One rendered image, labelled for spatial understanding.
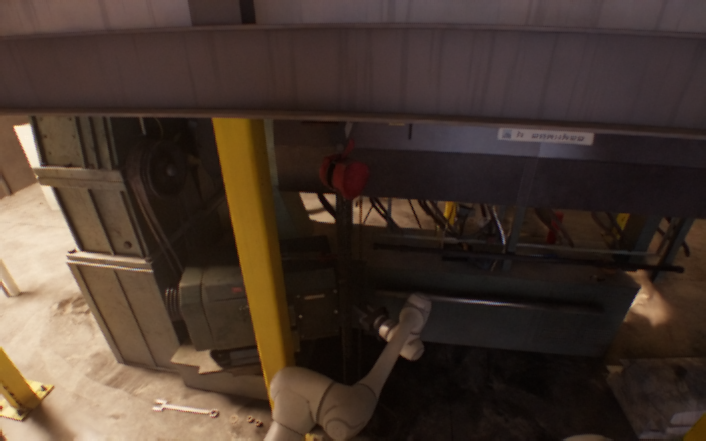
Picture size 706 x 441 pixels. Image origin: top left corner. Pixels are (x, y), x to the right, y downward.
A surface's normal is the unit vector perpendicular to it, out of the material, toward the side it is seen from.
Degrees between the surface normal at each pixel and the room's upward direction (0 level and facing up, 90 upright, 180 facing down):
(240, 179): 90
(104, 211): 90
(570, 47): 90
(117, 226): 90
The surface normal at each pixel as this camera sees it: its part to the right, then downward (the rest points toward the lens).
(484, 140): -0.14, 0.30
